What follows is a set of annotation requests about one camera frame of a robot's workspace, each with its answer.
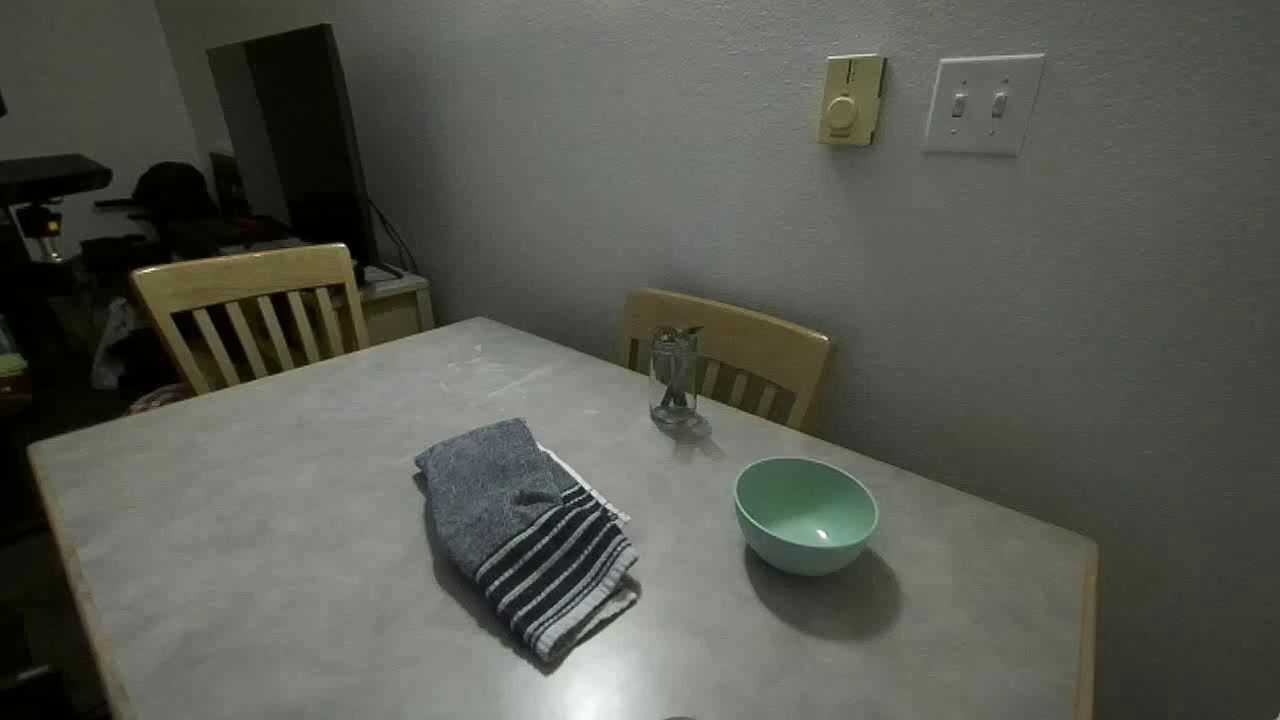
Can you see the blue striped towel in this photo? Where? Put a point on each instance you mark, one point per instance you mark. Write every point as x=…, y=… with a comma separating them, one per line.
x=505, y=521

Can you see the wooden chair with solid backrest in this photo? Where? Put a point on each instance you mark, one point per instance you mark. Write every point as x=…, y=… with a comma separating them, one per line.
x=773, y=347

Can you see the mint green bowl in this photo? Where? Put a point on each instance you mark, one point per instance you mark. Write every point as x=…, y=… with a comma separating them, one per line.
x=806, y=512

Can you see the black flat panel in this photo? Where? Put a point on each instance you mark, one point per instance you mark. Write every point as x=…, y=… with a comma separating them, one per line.
x=303, y=133

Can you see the wooden chair with slatted back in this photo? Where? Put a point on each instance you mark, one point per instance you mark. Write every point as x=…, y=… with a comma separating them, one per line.
x=242, y=273

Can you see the black bag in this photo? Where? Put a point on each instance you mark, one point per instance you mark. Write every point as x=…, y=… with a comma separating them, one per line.
x=172, y=192

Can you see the yellowed wall thermostat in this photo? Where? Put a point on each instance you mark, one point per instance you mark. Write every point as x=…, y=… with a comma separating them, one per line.
x=851, y=102

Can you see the white double light switch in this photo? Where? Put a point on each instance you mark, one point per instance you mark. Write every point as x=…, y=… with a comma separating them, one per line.
x=982, y=107

